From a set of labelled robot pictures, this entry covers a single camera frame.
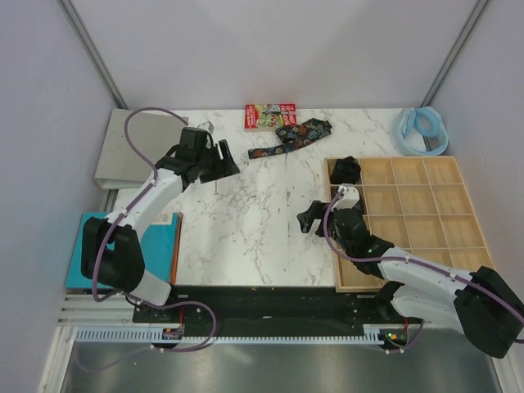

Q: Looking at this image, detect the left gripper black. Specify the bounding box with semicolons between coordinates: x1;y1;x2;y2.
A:
196;140;239;184

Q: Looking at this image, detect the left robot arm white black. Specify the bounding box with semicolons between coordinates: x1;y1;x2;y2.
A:
81;127;240;322

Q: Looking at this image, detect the wooden compartment tray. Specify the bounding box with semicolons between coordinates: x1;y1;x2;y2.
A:
323;156;501;293

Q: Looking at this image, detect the grey ring binder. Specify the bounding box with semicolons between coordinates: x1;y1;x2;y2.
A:
94;109;186;189

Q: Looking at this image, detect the teal book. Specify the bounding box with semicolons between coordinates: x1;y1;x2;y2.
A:
65;212;183;290

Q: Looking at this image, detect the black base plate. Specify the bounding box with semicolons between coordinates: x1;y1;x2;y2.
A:
133;286;404;336

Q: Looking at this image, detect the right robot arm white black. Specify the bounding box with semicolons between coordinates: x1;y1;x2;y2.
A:
297;184;523;359

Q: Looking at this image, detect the white slotted cable duct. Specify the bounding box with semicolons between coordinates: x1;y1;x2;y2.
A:
74;327;402;346

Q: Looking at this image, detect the floral navy necktie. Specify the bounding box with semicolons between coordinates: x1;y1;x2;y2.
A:
247;118;332;160

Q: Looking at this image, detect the red illustrated book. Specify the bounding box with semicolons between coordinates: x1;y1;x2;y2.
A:
244;103;297;130

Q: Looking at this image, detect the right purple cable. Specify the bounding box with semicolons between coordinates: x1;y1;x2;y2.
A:
323;192;524;356

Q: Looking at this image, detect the rolled black tie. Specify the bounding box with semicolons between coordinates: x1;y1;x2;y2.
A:
330;156;361;184

